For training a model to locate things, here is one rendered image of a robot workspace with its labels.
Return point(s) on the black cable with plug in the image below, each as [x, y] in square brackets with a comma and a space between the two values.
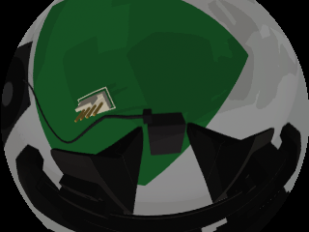
[166, 130]

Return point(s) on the black rectangular block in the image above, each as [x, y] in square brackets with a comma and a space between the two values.
[15, 93]

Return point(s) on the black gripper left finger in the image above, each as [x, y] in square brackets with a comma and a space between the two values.
[115, 169]

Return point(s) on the green circuit board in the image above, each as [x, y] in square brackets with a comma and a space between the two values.
[117, 57]

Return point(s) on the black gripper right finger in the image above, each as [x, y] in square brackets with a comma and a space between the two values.
[222, 157]

